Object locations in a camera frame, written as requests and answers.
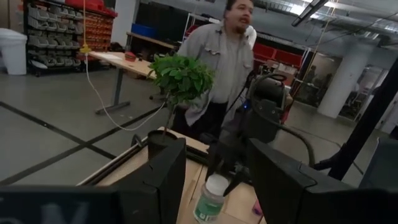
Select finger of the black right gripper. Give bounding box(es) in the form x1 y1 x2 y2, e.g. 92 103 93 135
223 167 248 197
205 141 225 182

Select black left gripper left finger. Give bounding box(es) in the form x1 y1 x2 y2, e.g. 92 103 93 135
111 137 187 224

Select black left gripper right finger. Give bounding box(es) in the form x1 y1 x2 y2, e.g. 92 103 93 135
248 138 398 224

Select green label bottle white cap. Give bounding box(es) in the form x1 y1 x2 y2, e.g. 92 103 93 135
193 173 230 224

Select red storage bins shelf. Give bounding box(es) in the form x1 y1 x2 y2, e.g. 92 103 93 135
252 42 304 68

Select pink bottle white cap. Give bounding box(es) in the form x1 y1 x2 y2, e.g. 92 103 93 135
251 198 264 218

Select green plant in black pot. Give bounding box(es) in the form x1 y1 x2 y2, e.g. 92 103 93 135
147 53 215 160

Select person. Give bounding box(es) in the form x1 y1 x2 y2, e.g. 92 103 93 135
170 0 259 141

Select grey panel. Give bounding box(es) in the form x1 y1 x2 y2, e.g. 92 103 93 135
358 136 398 191

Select wooden table grey legs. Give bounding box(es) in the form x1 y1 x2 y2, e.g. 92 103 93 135
88 50 158 115

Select white metal rack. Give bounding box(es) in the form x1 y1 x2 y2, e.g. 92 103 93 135
182 12 220 41

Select wooden workbench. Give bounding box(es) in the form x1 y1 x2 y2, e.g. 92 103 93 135
125 30 180 63

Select blue storage bin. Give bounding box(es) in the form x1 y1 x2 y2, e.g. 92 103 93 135
131 22 157 39

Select black ceiling light fixture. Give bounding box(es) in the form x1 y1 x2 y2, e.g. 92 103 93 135
290 0 330 28

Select parts bin storage rack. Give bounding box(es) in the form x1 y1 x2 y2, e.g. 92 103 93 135
22 0 118 77

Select white trash can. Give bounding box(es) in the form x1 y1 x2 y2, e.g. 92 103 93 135
0 27 28 76

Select black slanted frame post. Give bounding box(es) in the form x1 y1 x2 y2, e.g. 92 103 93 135
313 58 398 182

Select white cable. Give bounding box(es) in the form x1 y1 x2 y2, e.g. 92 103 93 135
83 52 169 132

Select yellow hanging cord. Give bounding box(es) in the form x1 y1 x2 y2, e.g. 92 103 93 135
79 0 93 54

